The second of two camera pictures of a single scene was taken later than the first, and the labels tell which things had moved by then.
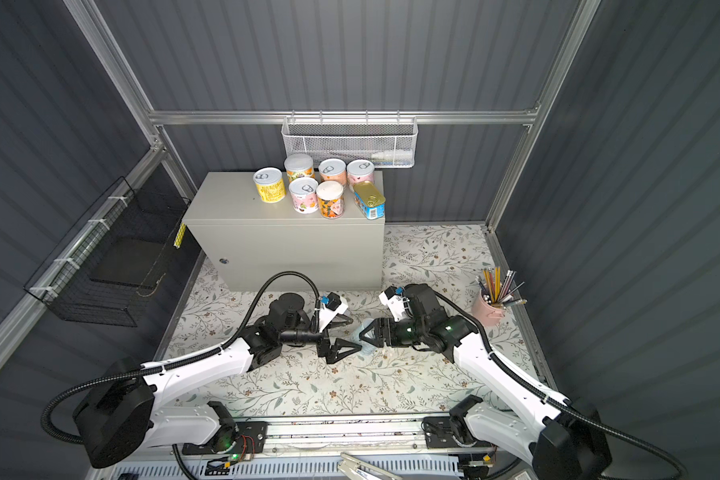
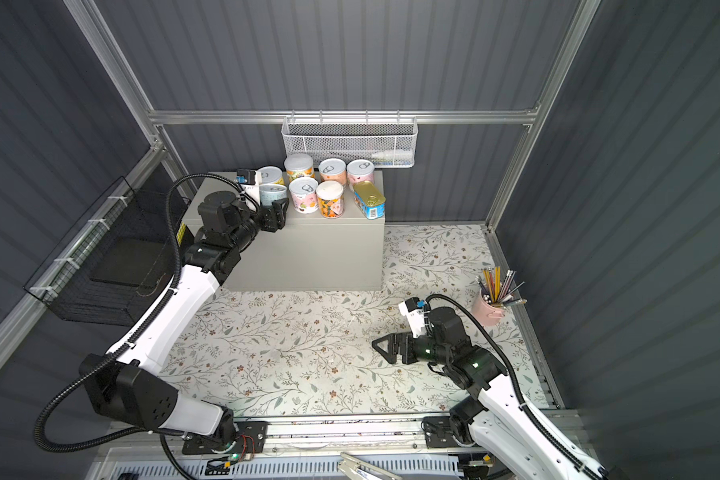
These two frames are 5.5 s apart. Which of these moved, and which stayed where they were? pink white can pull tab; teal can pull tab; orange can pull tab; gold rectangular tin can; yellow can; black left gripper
Moved: teal can pull tab; black left gripper
Stayed: yellow can; pink white can pull tab; orange can pull tab; gold rectangular tin can
